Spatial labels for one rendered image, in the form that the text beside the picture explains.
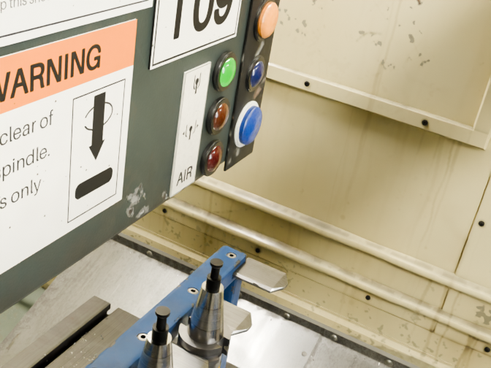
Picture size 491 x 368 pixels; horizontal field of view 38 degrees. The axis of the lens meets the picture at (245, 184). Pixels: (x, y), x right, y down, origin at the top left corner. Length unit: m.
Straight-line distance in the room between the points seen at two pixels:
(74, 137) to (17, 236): 0.05
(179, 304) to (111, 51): 0.58
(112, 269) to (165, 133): 1.21
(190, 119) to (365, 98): 0.82
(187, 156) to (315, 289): 1.02
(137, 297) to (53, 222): 1.22
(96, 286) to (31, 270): 1.25
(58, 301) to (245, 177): 0.51
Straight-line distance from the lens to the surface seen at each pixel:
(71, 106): 0.34
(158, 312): 0.72
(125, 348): 0.83
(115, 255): 1.65
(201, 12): 0.42
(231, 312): 0.92
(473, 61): 1.20
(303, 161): 1.34
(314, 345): 1.49
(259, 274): 0.99
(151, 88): 0.40
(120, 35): 0.36
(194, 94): 0.44
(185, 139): 0.45
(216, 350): 0.85
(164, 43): 0.39
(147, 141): 0.41
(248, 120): 0.51
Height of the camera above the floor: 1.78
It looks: 28 degrees down
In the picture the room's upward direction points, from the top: 10 degrees clockwise
